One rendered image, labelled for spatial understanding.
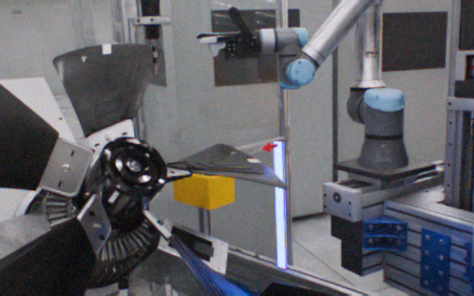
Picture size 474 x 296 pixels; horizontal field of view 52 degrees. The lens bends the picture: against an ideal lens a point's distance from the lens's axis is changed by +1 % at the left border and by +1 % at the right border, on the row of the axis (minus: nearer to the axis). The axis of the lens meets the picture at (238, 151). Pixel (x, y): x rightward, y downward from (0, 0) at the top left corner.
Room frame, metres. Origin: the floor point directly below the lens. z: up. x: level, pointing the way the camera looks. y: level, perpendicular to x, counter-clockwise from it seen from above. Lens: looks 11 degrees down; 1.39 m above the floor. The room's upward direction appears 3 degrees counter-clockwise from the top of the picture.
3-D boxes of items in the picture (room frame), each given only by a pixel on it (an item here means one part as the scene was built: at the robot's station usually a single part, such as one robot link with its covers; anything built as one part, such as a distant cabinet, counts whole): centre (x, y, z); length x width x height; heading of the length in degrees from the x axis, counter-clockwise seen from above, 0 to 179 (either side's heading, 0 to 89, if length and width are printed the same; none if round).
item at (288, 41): (1.60, -0.18, 1.43); 0.11 x 0.08 x 0.09; 96
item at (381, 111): (1.50, -0.45, 1.20); 0.13 x 0.12 x 0.14; 6
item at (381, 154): (1.49, -0.46, 1.09); 0.15 x 0.15 x 0.10
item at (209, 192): (1.35, 0.11, 1.02); 0.16 x 0.10 x 0.11; 46
